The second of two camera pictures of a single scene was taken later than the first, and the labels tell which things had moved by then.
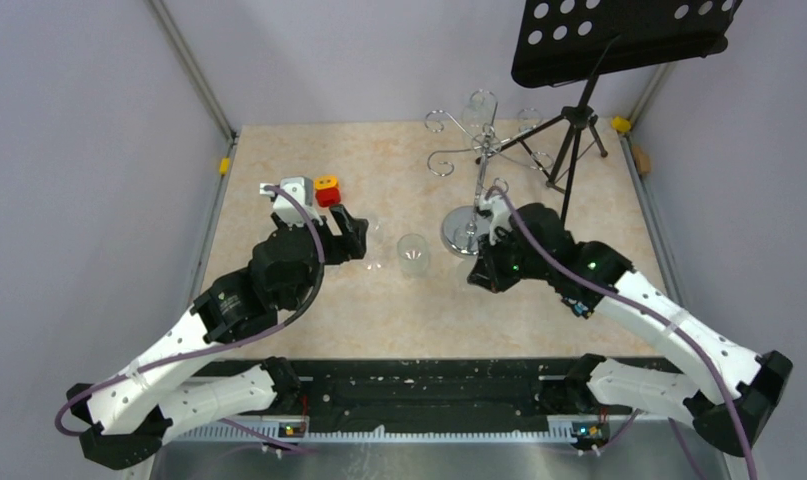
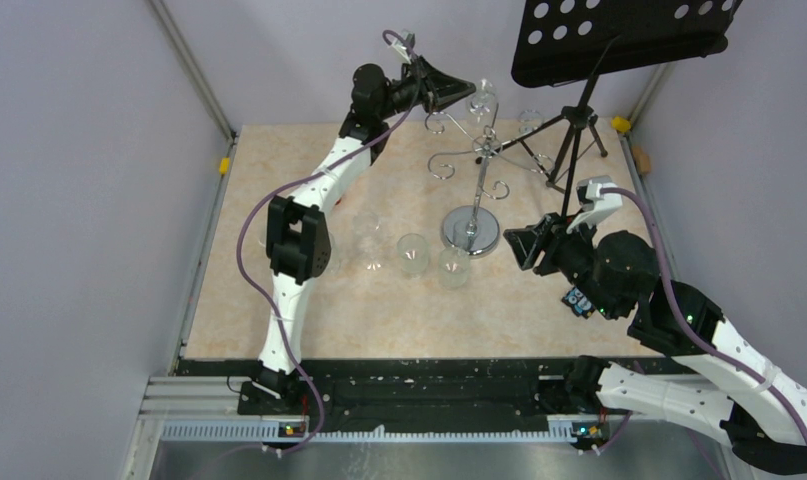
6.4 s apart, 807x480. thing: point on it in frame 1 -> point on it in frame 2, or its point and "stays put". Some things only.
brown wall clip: [642, 160] stays put
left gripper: [351, 243] -> [436, 88]
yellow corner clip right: [620, 124] stays put
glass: [414, 254] stays put
